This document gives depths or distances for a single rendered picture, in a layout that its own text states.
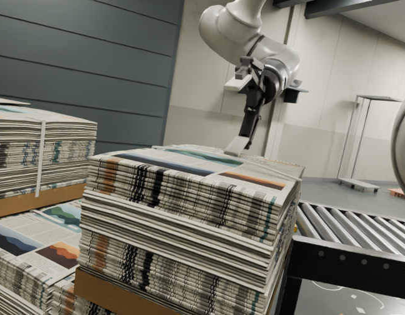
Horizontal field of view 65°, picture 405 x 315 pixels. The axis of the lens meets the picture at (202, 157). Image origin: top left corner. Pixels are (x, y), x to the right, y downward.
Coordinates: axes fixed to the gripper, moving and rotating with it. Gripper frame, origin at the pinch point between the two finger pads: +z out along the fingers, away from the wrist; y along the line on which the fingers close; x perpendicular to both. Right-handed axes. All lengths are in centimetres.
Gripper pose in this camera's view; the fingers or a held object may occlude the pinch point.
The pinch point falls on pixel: (232, 120)
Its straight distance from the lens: 60.5
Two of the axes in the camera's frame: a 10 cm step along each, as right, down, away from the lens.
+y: 0.4, 8.4, 5.5
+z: -4.3, 5.1, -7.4
